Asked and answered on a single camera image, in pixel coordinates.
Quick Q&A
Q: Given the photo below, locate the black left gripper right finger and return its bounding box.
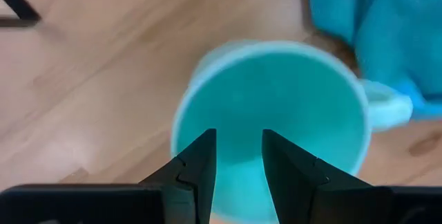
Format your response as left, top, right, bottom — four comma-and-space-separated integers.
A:
261, 129, 391, 224

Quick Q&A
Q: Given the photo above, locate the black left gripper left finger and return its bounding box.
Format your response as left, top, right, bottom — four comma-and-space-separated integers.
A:
139, 129, 218, 224

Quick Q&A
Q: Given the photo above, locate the light blue mug with handle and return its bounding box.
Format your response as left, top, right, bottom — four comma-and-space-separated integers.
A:
171, 39, 414, 224

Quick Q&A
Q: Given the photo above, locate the wooden shelf with black legs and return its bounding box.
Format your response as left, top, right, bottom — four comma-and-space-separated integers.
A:
0, 0, 42, 28

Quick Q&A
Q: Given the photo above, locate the blue towel cloth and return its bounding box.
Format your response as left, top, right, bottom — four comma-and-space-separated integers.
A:
307, 0, 442, 120

